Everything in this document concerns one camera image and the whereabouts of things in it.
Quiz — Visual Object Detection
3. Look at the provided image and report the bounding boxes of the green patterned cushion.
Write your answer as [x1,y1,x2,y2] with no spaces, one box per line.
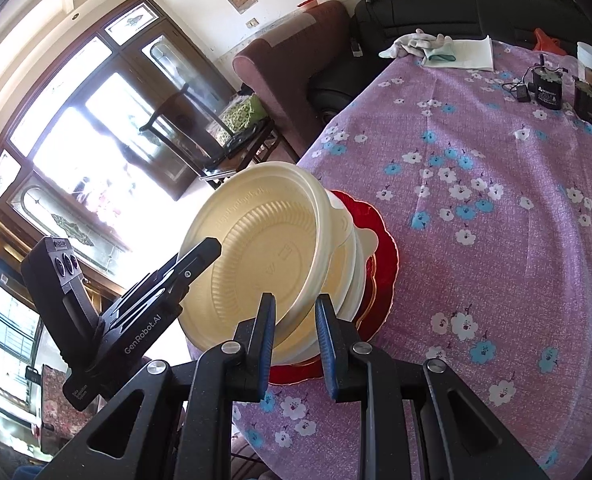
[221,95,269,133]

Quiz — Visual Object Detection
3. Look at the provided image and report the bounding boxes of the brown armchair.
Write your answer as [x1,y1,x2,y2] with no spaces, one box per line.
[232,0,353,163]

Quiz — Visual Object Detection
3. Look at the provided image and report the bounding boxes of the black cylindrical device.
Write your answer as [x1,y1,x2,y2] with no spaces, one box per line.
[573,76,592,126]
[532,54,567,111]

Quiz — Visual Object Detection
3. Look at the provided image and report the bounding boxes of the purple floral tablecloth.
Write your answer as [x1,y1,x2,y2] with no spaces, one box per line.
[231,35,592,480]

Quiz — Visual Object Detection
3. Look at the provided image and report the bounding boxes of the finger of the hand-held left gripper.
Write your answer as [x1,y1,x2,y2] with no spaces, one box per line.
[98,238,221,330]

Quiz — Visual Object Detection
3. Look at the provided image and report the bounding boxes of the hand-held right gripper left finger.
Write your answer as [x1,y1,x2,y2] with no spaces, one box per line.
[51,292,277,480]

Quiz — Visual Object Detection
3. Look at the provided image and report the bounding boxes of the red plastic plate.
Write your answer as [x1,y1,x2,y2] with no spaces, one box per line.
[268,190,401,386]

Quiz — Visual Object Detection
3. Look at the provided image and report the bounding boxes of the wooden glass door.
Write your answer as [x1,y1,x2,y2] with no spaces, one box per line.
[0,0,239,281]

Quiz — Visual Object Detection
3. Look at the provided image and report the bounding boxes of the black power adapter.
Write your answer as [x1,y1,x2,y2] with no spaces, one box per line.
[500,67,536,104]

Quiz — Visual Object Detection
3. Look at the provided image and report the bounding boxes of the white paper booklet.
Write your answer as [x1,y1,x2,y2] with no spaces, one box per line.
[421,35,496,73]

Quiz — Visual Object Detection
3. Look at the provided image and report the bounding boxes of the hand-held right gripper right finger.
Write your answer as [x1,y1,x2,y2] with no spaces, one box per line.
[315,294,551,480]

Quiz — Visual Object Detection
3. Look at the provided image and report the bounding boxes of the cream bowl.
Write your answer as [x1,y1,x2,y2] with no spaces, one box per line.
[178,161,334,353]
[276,227,379,366]

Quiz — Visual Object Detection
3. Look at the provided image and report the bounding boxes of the dark wooden chair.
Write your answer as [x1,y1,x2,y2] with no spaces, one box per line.
[140,82,281,183]

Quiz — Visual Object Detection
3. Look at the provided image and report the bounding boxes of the orange plastic bag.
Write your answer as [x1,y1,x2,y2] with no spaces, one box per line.
[533,27,561,53]

